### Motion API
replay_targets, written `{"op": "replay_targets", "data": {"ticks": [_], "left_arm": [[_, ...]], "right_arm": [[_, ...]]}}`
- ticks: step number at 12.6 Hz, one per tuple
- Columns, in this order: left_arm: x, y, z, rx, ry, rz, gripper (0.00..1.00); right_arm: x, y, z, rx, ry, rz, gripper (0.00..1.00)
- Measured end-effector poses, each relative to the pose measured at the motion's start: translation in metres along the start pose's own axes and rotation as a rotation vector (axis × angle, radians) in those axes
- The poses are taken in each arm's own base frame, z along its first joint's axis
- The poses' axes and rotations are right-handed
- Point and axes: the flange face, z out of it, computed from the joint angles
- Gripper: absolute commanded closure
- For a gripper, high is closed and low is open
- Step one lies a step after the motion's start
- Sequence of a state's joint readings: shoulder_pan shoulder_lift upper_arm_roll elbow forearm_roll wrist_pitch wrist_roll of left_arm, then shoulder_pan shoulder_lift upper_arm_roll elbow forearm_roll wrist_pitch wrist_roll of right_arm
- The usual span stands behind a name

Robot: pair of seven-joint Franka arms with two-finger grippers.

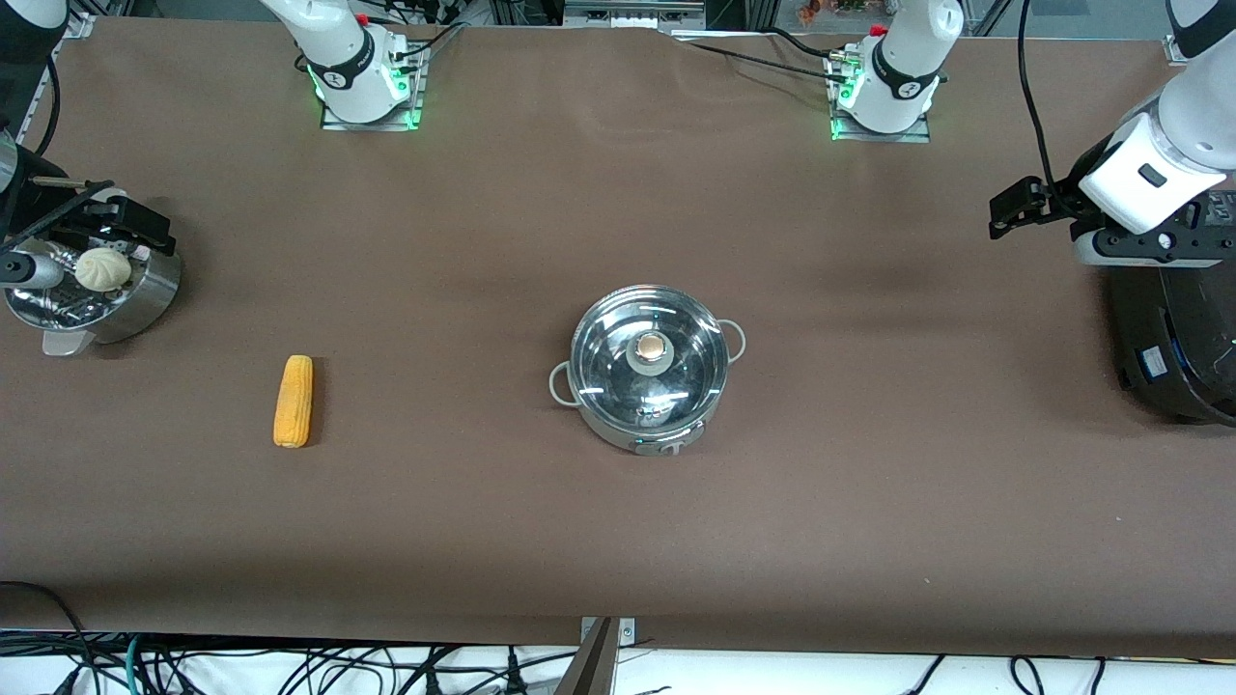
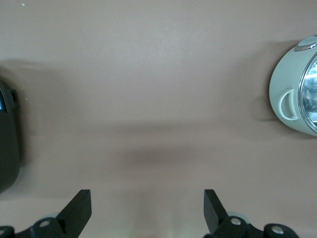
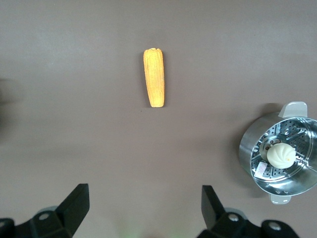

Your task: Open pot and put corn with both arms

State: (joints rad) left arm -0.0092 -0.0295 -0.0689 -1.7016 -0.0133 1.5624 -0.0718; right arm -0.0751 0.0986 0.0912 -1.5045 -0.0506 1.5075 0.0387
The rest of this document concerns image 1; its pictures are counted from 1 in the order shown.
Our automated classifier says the yellow corn cob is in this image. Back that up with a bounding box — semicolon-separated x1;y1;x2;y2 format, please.
272;354;315;450

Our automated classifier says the glass pot lid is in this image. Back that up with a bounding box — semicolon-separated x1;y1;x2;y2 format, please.
568;287;730;431

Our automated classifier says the stainless steel steamer pot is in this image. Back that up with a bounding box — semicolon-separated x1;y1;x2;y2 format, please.
3;241;183;358

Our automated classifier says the stainless steel electric pot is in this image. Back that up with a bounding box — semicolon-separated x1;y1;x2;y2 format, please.
548;285;749;457

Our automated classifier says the white steamed bun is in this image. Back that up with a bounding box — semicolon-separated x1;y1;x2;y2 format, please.
75;248;132;292

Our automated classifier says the black rice cooker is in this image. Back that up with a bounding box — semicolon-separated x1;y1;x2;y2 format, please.
1106;188;1236;428

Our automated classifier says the grey metal box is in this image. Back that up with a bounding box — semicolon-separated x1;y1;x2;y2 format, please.
563;0;708;28

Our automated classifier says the brown table cover mat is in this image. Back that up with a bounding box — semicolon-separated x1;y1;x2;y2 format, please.
0;17;1236;659

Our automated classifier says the dark angled bar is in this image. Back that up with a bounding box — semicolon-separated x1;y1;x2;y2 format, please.
555;618;619;695

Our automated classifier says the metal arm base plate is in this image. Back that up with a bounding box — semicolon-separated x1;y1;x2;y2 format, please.
319;43;426;131
829;53;933;144

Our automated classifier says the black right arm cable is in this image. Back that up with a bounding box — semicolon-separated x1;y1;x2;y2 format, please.
37;56;63;160

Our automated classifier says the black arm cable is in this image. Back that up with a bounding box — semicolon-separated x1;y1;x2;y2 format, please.
1017;0;1063;194
37;56;63;160

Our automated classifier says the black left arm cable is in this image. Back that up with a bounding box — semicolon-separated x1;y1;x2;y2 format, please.
1017;0;1063;194

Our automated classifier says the black cable on table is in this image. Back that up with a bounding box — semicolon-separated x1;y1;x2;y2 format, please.
666;27;856;86

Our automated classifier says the black looped cable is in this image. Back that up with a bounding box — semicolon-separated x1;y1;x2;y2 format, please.
0;579;93;695

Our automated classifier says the silver table edge bracket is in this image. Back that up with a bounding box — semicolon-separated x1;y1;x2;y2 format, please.
579;616;638;650

